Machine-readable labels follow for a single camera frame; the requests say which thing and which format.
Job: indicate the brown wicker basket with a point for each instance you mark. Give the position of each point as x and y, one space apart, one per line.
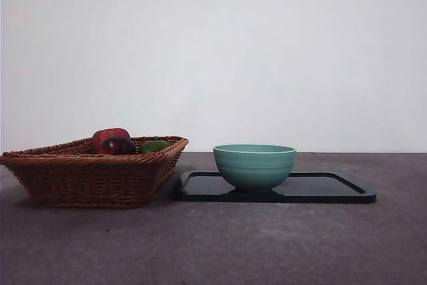
83 181

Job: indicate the dark rectangular tray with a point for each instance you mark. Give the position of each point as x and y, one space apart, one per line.
317 191

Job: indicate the green avocado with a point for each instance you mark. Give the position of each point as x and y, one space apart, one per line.
151 146

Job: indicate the dark red plum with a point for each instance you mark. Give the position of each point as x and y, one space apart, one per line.
116 145

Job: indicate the teal ribbed bowl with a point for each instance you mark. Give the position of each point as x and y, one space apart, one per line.
255 171

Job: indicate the red apple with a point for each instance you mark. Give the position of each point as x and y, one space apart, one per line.
106 134

